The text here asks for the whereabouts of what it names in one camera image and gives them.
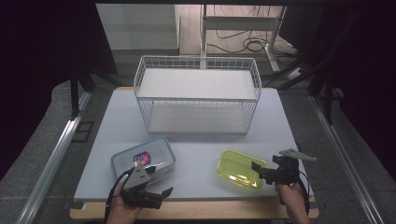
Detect black floor cables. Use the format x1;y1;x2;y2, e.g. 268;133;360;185
205;5;298;56

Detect person's right hand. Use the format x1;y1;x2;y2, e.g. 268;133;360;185
275;181;308;218

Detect clear food container green lid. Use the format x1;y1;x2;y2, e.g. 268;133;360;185
216;148;268;190

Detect aluminium rail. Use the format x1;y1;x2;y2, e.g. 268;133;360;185
16;91;93;224
308;94;387;224

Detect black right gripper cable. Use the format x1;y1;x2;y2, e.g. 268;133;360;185
296;169;313;217

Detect black floor tape frame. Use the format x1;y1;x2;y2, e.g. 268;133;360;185
72;120;95;144

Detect dark curtain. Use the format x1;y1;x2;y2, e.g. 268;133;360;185
320;4;396;174
0;0;119;182

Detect pale grey table mat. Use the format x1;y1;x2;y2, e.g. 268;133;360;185
74;87;315;203

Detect clear food container blue lid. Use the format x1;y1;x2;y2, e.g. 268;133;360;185
110;136;177;184

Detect person's left hand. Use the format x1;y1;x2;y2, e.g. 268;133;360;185
106;181;145;222

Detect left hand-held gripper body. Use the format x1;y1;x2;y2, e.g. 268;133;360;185
120;162;163;210

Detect black metal stand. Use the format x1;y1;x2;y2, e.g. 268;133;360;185
307;55;344;125
69;62;96;121

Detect white wire shelf rack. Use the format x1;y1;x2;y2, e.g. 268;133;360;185
133;55;262;136

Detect white power strip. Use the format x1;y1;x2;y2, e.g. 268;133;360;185
287;66;304;81

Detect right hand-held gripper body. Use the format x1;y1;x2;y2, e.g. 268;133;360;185
261;147;318;187

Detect white cabinet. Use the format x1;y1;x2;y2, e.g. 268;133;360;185
95;3;182;51

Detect white metal desk frame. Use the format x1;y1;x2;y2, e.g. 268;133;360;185
200;4;288;73

